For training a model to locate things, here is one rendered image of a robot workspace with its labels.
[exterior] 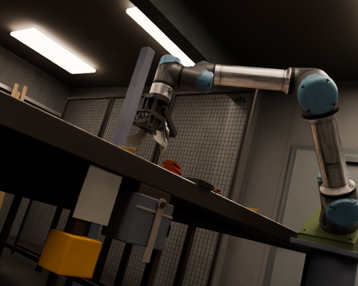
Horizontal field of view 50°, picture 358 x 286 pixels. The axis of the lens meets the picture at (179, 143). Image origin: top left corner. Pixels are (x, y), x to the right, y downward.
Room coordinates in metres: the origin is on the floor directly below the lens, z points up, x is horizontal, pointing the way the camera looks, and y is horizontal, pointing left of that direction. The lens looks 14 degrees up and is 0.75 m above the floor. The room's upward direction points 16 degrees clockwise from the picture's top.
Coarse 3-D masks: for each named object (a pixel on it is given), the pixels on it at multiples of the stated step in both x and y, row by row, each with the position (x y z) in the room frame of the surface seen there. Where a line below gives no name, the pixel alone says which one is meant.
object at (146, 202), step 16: (128, 192) 0.95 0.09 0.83; (144, 192) 0.95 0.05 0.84; (160, 192) 0.99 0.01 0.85; (128, 208) 0.94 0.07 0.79; (144, 208) 0.94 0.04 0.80; (160, 208) 0.98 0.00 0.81; (112, 224) 0.97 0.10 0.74; (128, 224) 0.93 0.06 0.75; (144, 224) 0.95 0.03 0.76; (160, 224) 1.00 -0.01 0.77; (128, 240) 0.93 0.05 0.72; (144, 240) 0.97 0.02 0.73; (160, 240) 1.01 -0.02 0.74; (144, 256) 0.97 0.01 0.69
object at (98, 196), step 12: (96, 168) 0.85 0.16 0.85; (84, 180) 0.83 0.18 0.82; (96, 180) 0.85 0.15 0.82; (108, 180) 0.88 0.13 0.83; (120, 180) 0.90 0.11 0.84; (84, 192) 0.84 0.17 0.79; (96, 192) 0.86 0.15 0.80; (108, 192) 0.88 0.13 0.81; (84, 204) 0.84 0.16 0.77; (96, 204) 0.87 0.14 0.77; (108, 204) 0.89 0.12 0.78; (72, 216) 0.83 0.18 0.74; (84, 216) 0.85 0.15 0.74; (96, 216) 0.88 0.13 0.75; (108, 216) 0.90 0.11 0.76
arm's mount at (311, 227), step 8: (320, 208) 1.63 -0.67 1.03; (312, 216) 1.60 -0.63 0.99; (304, 224) 1.57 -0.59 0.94; (312, 224) 1.55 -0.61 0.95; (304, 232) 1.52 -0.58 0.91; (312, 232) 1.51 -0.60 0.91; (320, 232) 1.49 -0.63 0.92; (312, 240) 1.50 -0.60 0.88; (320, 240) 1.47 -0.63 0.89; (328, 240) 1.45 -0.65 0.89; (336, 240) 1.43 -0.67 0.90; (344, 240) 1.41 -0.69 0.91; (352, 240) 1.40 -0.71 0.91; (344, 248) 1.41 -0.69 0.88; (352, 248) 1.39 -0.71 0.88
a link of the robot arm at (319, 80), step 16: (304, 80) 1.09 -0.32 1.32; (320, 80) 1.05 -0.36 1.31; (304, 96) 1.08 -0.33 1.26; (320, 96) 1.07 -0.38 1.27; (336, 96) 1.05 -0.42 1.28; (304, 112) 1.14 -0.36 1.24; (320, 112) 1.09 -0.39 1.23; (336, 112) 1.14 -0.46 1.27; (320, 128) 1.14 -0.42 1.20; (336, 128) 1.15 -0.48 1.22; (320, 144) 1.18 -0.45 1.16; (336, 144) 1.16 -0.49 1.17; (320, 160) 1.22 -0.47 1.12; (336, 160) 1.19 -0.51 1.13; (336, 176) 1.22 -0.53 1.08; (320, 192) 1.30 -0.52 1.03; (336, 192) 1.24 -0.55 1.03; (352, 192) 1.23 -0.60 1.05; (336, 208) 1.25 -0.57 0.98; (352, 208) 1.24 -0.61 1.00; (336, 224) 1.29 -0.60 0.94; (352, 224) 1.28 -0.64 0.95
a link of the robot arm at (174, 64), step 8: (168, 56) 1.18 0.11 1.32; (160, 64) 1.19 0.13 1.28; (168, 64) 1.18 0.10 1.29; (176, 64) 1.18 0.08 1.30; (160, 72) 1.18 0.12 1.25; (168, 72) 1.18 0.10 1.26; (176, 72) 1.17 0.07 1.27; (160, 80) 1.18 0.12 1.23; (168, 80) 1.18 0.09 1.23; (176, 80) 1.18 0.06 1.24
